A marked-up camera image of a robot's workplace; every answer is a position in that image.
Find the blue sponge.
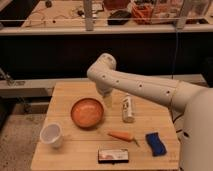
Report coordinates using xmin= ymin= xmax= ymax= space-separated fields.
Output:
xmin=145 ymin=132 xmax=167 ymax=157

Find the orange basket on bench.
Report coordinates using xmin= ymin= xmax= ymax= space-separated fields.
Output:
xmin=132 ymin=5 xmax=152 ymax=25

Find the white plastic cup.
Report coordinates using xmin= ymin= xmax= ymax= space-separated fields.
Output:
xmin=40 ymin=123 xmax=63 ymax=148

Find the orange round bowl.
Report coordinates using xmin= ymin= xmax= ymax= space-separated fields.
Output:
xmin=71 ymin=98 xmax=104 ymax=128

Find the grey metal post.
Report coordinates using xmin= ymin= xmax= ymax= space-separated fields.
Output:
xmin=175 ymin=0 xmax=193 ymax=29
xmin=83 ymin=0 xmax=94 ymax=31

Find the grey metal post right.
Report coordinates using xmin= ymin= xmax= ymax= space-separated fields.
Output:
xmin=175 ymin=0 xmax=193 ymax=29

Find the black and white box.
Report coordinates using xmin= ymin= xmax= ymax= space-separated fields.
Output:
xmin=98 ymin=149 xmax=129 ymax=164

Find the orange toy carrot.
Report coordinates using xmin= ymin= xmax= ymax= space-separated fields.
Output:
xmin=108 ymin=131 xmax=139 ymax=146

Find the black object on bench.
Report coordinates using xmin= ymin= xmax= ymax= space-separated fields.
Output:
xmin=107 ymin=10 xmax=131 ymax=25

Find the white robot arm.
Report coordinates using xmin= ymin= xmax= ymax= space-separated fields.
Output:
xmin=87 ymin=53 xmax=213 ymax=171

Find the white plastic bottle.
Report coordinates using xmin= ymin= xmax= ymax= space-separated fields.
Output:
xmin=122 ymin=94 xmax=134 ymax=123

